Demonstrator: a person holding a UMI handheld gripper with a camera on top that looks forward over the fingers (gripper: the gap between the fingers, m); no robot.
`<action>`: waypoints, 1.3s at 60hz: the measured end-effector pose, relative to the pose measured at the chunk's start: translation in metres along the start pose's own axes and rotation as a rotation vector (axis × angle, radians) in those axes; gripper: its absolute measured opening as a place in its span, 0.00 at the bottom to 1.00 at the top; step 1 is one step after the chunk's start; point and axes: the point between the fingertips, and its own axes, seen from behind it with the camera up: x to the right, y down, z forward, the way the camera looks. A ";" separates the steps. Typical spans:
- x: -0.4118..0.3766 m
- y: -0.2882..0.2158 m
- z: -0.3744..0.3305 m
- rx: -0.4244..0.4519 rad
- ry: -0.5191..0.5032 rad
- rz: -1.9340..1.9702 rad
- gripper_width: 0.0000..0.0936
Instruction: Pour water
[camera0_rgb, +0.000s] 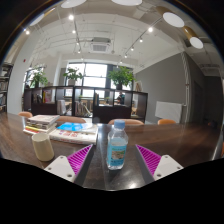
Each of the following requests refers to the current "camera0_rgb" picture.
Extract stack of books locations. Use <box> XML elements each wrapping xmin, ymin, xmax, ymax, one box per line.
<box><xmin>22</xmin><ymin>114</ymin><xmax>61</xmax><ymax>136</ymax></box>

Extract orange chairs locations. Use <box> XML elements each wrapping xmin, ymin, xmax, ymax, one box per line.
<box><xmin>17</xmin><ymin>111</ymin><xmax>178</xmax><ymax>126</ymax></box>

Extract clear water bottle blue cap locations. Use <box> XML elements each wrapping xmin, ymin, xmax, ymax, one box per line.
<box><xmin>106</xmin><ymin>119</ymin><xmax>129</xmax><ymax>171</ymax></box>

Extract ceiling lights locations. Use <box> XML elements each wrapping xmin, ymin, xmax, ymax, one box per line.
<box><xmin>23</xmin><ymin>0</ymin><xmax>205</xmax><ymax>59</ymax></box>

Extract cream ceramic cup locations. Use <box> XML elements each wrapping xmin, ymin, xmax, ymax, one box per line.
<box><xmin>31</xmin><ymin>132</ymin><xmax>55</xmax><ymax>162</ymax></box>

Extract blue-covered book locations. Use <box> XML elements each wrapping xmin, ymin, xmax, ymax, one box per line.
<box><xmin>56</xmin><ymin>121</ymin><xmax>94</xmax><ymax>133</ymax></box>

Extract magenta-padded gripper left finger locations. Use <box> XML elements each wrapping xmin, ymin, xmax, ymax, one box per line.
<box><xmin>43</xmin><ymin>143</ymin><xmax>96</xmax><ymax>187</ymax></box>

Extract ceiling air conditioner unit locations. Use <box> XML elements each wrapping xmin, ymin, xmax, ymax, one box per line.
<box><xmin>89</xmin><ymin>37</ymin><xmax>112</xmax><ymax>53</ymax></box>

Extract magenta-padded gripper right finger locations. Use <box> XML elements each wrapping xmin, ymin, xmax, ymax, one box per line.
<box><xmin>134</xmin><ymin>143</ymin><xmax>185</xmax><ymax>185</ymax></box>

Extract white book with red print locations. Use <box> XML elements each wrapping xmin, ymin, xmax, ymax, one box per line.
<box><xmin>48</xmin><ymin>125</ymin><xmax>100</xmax><ymax>146</ymax></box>

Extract person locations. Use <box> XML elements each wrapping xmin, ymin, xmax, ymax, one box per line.
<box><xmin>115</xmin><ymin>92</ymin><xmax>126</xmax><ymax>105</ymax></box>

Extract tall wall bookshelf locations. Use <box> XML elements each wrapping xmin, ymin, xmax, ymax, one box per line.
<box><xmin>0</xmin><ymin>62</ymin><xmax>14</xmax><ymax>114</ymax></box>

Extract potted green plant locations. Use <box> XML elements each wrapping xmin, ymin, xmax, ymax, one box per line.
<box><xmin>107</xmin><ymin>65</ymin><xmax>136</xmax><ymax>90</ymax></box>
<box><xmin>63</xmin><ymin>67</ymin><xmax>84</xmax><ymax>87</ymax></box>
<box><xmin>29</xmin><ymin>68</ymin><xmax>49</xmax><ymax>89</ymax></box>

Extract dark low shelf unit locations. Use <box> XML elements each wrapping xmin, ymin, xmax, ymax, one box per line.
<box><xmin>22</xmin><ymin>85</ymin><xmax>149</xmax><ymax>124</ymax></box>

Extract white wall radiator panel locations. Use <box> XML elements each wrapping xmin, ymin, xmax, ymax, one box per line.
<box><xmin>154</xmin><ymin>100</ymin><xmax>184</xmax><ymax>124</ymax></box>

